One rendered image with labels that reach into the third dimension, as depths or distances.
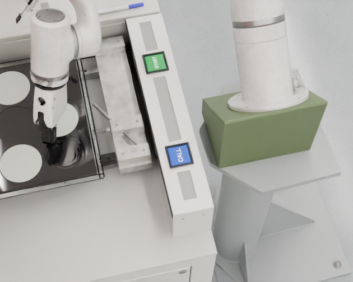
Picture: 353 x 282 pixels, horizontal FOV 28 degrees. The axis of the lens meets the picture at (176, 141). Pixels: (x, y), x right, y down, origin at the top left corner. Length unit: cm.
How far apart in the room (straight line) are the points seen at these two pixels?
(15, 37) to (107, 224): 52
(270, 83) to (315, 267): 109
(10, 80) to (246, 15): 63
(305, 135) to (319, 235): 92
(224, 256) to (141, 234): 85
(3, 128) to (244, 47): 61
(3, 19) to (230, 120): 66
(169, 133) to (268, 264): 100
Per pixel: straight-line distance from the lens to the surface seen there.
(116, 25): 183
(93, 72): 186
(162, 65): 172
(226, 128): 157
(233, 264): 251
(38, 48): 153
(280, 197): 262
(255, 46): 158
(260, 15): 157
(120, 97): 178
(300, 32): 303
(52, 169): 168
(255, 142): 167
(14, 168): 170
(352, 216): 266
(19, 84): 181
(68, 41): 153
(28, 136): 173
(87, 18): 155
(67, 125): 173
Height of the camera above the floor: 239
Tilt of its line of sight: 62 degrees down
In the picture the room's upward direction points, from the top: 1 degrees clockwise
